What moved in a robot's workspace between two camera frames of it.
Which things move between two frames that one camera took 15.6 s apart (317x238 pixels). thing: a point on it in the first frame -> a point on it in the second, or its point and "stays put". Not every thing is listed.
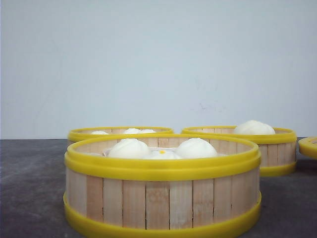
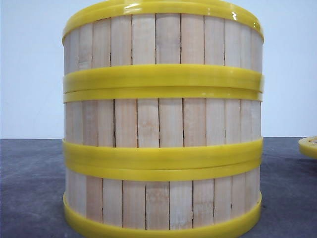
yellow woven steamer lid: x=307 y=146 stays put
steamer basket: x=277 y=150 -> x=163 y=45
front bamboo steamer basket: x=161 y=186 stays put
